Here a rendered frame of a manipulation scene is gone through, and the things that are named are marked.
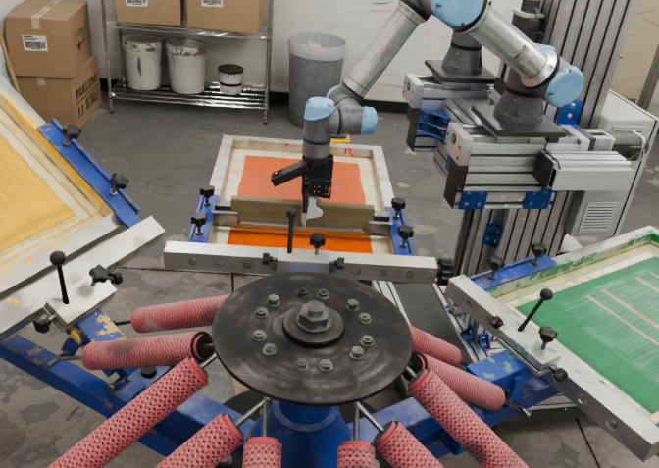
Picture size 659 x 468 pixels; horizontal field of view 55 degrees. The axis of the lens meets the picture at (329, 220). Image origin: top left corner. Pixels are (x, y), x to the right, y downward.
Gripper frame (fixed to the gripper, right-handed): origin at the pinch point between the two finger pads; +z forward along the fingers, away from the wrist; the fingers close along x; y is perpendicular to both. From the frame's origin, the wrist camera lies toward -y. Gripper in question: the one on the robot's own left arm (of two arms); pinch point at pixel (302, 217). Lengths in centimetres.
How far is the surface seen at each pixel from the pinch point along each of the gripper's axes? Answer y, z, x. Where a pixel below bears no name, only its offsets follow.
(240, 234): -17.3, 5.3, -2.5
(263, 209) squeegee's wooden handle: -11.2, -2.7, -1.5
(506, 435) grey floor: 88, 101, 14
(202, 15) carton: -73, 20, 320
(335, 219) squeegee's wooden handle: 9.5, -1.1, -1.5
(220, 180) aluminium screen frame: -26.1, 1.8, 23.6
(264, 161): -13.4, 5.2, 47.2
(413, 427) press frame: 21, 0, -76
